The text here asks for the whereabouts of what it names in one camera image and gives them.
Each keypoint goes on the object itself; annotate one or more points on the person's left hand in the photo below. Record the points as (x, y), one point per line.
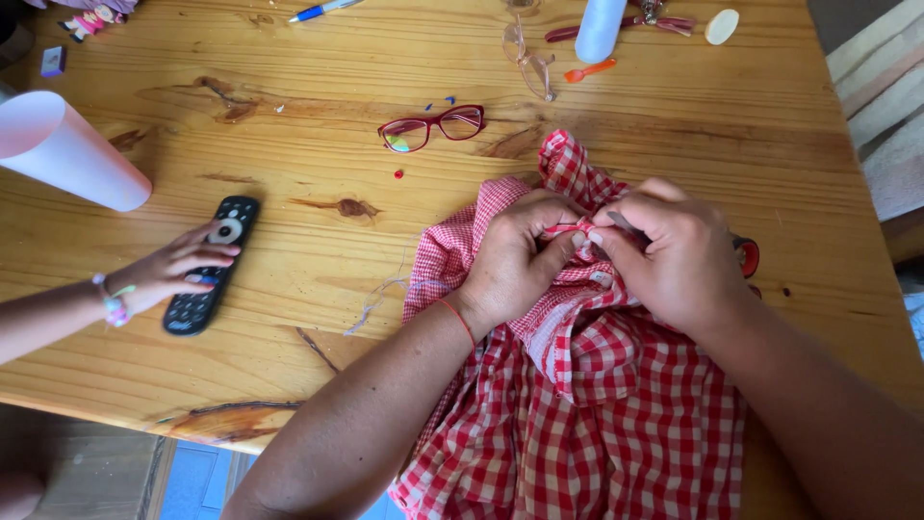
(505, 267)

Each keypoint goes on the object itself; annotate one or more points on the person's right hand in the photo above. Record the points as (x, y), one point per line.
(678, 260)

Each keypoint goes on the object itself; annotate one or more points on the red checked garment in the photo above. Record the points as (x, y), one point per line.
(606, 433)

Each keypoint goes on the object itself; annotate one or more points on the loose pale thread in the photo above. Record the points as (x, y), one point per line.
(375, 296)

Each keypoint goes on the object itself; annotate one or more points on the red framed glasses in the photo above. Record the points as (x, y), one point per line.
(433, 128)

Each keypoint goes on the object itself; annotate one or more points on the blue plastic bits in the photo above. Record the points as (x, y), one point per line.
(449, 100)

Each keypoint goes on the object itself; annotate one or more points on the clear framed glasses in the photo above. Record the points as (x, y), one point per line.
(535, 68)

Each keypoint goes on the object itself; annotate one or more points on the orange plastic spoon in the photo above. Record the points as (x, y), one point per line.
(588, 71)

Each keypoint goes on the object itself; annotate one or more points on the maroon ribbon with keys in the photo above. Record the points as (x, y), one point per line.
(671, 24)

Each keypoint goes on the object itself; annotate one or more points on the white oval chalk piece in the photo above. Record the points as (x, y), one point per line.
(722, 27)

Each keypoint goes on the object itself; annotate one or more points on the pale wooden bench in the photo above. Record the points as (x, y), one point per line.
(884, 123)

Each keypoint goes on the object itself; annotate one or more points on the black remote control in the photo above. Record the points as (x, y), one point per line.
(209, 289)

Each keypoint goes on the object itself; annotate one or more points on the blue and white pen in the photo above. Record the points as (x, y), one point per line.
(321, 9)

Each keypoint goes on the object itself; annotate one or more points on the white rolled paper sheet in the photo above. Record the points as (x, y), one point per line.
(65, 152)

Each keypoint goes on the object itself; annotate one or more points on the small pink doll figure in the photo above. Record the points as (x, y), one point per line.
(90, 22)

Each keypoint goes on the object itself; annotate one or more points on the purple eraser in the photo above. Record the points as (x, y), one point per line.
(53, 62)

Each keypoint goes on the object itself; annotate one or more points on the purple cloth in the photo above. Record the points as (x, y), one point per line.
(79, 3)

